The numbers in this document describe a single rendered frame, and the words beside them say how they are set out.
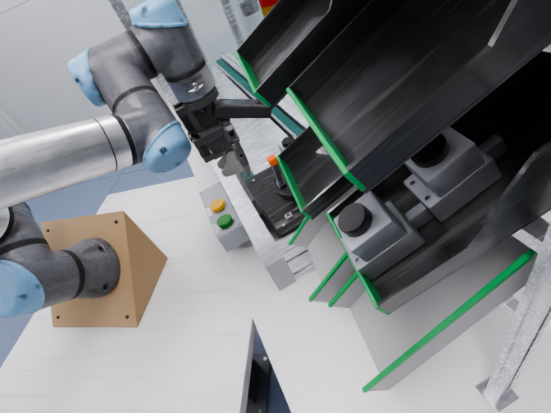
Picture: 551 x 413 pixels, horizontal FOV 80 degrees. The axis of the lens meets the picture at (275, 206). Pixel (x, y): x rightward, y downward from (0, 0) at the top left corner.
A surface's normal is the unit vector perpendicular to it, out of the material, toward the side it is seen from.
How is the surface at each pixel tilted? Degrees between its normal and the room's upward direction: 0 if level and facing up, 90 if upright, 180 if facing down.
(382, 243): 91
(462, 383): 0
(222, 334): 0
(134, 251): 90
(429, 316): 45
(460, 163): 89
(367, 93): 25
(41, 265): 68
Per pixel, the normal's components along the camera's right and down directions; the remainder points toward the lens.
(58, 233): -0.33, 0.04
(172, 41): 0.47, 0.50
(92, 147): 0.63, 0.07
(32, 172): 0.68, 0.29
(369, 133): -0.67, -0.45
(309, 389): -0.31, -0.67
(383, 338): -0.87, -0.21
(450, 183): 0.25, 0.61
